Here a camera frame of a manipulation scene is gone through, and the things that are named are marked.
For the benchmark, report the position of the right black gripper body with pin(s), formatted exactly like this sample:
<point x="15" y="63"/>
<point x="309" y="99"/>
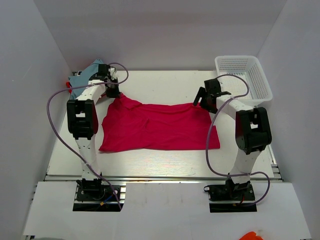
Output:
<point x="204" y="102"/>

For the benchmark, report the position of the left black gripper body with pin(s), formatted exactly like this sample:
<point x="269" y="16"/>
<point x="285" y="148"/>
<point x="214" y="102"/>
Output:
<point x="113" y="81"/>

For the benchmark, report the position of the magenta red t shirt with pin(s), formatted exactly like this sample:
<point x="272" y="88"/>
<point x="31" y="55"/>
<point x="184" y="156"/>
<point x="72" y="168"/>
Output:
<point x="132" y="125"/>

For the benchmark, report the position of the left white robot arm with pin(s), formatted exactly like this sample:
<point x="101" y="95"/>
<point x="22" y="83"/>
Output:
<point x="82" y="118"/>

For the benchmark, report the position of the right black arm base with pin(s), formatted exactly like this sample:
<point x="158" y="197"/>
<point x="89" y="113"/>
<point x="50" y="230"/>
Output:
<point x="223" y="200"/>

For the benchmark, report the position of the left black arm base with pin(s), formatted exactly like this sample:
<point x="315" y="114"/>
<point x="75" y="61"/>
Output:
<point x="102" y="200"/>

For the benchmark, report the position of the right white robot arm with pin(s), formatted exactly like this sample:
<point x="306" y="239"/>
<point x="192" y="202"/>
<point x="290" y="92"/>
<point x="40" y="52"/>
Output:
<point x="252" y="127"/>

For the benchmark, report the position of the folded light blue t shirt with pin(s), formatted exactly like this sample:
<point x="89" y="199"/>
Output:
<point x="83" y="78"/>

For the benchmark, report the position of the white perforated plastic basket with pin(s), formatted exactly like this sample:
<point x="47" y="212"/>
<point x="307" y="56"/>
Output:
<point x="241" y="73"/>

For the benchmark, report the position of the orange object at bottom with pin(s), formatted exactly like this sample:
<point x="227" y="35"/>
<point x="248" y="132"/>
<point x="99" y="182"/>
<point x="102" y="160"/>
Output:
<point x="251" y="236"/>

